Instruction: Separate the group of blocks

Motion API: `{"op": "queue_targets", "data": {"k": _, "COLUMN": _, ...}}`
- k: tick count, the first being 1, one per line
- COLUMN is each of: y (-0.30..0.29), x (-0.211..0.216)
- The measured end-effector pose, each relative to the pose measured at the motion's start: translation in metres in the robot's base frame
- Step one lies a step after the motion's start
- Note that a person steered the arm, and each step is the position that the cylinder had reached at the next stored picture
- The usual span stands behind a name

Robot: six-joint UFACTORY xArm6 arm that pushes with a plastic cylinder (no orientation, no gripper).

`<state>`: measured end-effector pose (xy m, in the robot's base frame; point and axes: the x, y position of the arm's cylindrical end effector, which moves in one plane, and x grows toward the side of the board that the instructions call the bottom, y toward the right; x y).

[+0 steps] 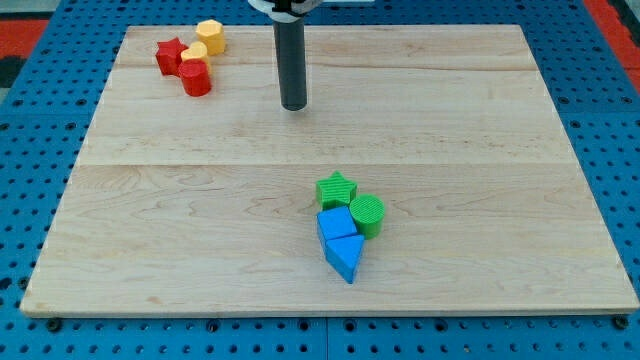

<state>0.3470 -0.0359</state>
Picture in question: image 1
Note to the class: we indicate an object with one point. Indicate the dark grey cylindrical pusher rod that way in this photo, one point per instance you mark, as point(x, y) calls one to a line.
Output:
point(291, 64)

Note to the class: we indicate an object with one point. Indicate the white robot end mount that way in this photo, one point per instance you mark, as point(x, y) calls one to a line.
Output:
point(285, 11)

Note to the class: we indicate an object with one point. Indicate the yellow hexagon block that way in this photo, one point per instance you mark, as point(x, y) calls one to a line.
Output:
point(211, 33)

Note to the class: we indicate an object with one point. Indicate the yellow heart block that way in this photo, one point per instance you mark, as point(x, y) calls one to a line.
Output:
point(197, 51)

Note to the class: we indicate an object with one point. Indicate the red cylinder block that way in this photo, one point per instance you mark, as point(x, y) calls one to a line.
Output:
point(195, 78)

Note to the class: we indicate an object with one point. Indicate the red star block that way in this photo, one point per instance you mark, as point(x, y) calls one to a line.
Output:
point(168, 56)

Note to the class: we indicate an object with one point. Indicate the green star block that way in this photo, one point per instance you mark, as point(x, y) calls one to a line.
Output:
point(335, 191)

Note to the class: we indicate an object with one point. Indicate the light wooden board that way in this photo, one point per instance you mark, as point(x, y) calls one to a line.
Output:
point(429, 175)

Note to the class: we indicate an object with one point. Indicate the green cylinder block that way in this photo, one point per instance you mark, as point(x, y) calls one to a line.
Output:
point(368, 213)

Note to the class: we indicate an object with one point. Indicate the blue cube block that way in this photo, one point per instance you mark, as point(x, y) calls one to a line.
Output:
point(335, 223)

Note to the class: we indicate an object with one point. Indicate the blue triangle block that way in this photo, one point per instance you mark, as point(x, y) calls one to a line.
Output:
point(344, 255)

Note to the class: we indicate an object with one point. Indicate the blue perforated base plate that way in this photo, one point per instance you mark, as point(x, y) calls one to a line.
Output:
point(56, 57)

